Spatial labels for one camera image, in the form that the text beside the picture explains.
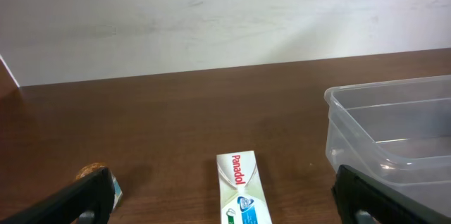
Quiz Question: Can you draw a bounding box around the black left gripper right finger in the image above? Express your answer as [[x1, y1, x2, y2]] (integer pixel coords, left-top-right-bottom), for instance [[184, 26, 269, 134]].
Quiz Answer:
[[331, 165, 450, 224]]

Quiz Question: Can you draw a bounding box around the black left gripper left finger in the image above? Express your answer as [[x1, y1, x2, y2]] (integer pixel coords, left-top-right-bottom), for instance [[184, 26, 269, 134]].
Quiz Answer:
[[1, 167, 115, 224]]

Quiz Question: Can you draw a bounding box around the clear plastic container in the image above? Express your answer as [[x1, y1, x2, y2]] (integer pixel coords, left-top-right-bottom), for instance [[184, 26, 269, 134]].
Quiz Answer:
[[324, 75, 450, 216]]

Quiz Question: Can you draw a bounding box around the small jar gold lid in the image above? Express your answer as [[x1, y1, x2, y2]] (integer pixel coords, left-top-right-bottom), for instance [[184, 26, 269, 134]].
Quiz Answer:
[[74, 162, 124, 213]]

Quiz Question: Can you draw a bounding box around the white Panadol box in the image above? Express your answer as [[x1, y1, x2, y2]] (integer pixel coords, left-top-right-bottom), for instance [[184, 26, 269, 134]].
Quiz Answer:
[[216, 151, 272, 224]]

